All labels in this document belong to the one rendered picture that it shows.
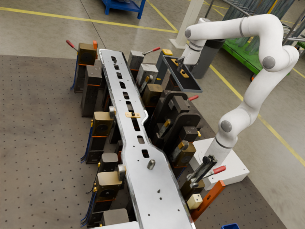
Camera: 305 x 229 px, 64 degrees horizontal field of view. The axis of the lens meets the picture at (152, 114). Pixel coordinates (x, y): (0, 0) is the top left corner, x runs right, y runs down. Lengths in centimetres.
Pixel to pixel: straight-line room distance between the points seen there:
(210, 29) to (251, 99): 40
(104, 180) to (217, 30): 88
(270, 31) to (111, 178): 90
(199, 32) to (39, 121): 106
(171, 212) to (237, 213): 66
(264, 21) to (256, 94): 33
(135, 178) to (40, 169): 55
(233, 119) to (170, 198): 52
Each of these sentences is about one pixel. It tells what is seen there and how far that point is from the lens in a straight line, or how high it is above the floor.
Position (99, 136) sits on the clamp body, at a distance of 127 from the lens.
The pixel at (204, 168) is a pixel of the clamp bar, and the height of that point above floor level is 115.
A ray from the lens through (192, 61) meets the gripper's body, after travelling 150.
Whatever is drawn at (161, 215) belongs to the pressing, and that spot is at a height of 100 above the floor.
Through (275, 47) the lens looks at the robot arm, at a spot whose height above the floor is 159.
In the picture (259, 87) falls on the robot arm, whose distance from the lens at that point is 126.
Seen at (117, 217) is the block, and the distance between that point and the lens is 99.
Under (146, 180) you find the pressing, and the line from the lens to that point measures 108.
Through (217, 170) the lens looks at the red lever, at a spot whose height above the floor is 113.
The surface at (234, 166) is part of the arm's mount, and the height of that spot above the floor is 80.
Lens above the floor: 185
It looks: 38 degrees down
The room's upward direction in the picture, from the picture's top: 22 degrees clockwise
